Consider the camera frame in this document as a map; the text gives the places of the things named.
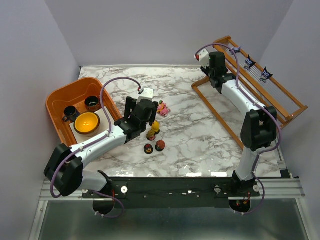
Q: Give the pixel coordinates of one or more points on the brown mug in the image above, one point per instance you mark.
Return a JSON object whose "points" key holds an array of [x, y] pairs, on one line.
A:
{"points": [[92, 103]]}

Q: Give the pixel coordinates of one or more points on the wooden tiered shelf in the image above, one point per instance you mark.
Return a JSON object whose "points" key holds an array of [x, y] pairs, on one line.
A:
{"points": [[269, 93]]}

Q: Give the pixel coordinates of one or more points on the black bat-eared figurine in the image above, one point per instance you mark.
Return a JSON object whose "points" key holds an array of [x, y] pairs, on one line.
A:
{"points": [[265, 75]]}

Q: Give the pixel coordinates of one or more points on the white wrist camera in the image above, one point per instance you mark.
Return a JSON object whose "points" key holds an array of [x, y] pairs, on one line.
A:
{"points": [[203, 58], [145, 93]]}

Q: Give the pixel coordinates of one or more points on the olive hat figurine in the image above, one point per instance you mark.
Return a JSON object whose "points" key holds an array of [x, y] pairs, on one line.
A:
{"points": [[151, 135]]}

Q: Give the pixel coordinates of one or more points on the yellow bowl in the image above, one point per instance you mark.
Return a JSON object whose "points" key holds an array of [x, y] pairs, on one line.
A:
{"points": [[87, 123]]}

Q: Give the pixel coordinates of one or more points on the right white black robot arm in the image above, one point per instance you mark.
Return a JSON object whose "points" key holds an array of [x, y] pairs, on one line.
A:
{"points": [[259, 129]]}

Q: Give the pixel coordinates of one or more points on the black metal base frame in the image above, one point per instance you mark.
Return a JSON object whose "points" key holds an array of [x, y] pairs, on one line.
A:
{"points": [[179, 192]]}

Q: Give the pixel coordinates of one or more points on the black purple bow figurine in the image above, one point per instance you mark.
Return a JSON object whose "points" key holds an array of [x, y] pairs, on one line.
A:
{"points": [[249, 63]]}

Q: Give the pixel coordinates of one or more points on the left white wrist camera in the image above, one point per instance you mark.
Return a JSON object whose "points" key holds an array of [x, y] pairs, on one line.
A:
{"points": [[145, 93]]}

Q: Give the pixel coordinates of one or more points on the pink bear yellow flower figurine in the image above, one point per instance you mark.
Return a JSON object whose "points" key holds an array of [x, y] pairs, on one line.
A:
{"points": [[161, 106]]}

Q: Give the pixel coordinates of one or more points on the red hair figurine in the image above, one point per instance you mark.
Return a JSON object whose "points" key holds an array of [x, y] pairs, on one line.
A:
{"points": [[160, 145]]}

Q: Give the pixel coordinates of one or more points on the purple small figurine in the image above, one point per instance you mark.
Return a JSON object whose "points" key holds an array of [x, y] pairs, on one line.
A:
{"points": [[235, 50]]}

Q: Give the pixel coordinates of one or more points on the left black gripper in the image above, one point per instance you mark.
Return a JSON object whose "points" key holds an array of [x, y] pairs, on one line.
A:
{"points": [[139, 104]]}

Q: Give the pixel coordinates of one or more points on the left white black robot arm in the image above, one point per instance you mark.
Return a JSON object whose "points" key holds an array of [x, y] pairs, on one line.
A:
{"points": [[66, 167]]}

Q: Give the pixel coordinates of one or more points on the black round base figurine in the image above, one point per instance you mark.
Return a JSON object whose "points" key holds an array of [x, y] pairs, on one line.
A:
{"points": [[148, 149]]}

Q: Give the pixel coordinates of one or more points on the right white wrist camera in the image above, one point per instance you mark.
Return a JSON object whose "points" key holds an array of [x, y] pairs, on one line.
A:
{"points": [[203, 58]]}

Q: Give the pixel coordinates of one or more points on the black mug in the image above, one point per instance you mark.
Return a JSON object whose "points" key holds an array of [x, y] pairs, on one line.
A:
{"points": [[70, 114]]}

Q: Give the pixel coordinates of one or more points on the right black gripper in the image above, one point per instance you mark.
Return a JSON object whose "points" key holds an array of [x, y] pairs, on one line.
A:
{"points": [[208, 71]]}

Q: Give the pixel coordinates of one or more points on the yellow helmet figurine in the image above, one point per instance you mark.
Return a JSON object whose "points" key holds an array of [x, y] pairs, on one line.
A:
{"points": [[155, 127]]}

